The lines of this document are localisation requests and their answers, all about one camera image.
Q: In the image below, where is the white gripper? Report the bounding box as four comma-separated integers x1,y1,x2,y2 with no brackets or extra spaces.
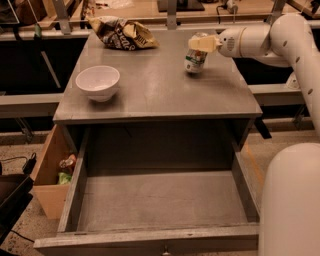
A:
188,27,245,58

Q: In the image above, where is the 7up soda can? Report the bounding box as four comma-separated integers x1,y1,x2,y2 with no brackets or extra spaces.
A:
184,32,207,74

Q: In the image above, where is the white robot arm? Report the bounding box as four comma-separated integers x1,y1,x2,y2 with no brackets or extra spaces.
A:
188,13,320,256

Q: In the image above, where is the grey cabinet counter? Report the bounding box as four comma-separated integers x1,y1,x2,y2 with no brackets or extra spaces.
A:
53,29,264,158

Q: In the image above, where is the open grey top drawer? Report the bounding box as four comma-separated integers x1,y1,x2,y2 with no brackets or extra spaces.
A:
35,126,259,256

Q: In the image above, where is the clear sanitizer bottle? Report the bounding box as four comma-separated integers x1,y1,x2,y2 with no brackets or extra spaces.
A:
286,72,300,90

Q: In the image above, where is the crumpled chip bag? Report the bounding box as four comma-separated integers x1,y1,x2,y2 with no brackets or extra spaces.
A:
88,16,159,51

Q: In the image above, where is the white bowl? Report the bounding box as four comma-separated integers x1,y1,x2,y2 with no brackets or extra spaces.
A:
75,65,120,102

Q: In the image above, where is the orange snack package in bin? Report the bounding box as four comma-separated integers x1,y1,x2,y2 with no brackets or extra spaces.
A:
59,154,77,171

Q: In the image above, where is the green snack package in bin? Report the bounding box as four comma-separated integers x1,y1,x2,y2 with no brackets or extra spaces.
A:
57,172,72,185

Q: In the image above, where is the wooden side bin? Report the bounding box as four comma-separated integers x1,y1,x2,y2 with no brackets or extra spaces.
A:
31,125,77,219

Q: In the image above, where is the black office chair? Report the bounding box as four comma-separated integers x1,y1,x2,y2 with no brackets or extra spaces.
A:
0,164,33,245

